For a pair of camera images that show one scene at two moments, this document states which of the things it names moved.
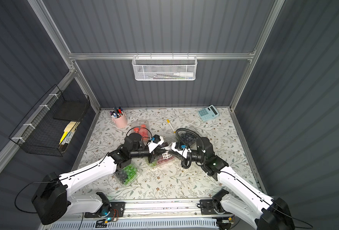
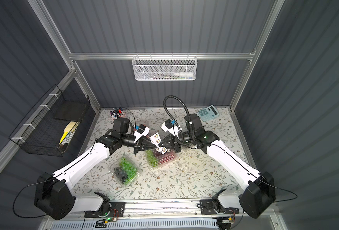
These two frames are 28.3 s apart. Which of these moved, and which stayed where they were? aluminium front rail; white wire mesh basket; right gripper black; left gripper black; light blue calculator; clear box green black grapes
Moved: left gripper black; right gripper black
Stayed: aluminium front rail; white wire mesh basket; clear box green black grapes; light blue calculator
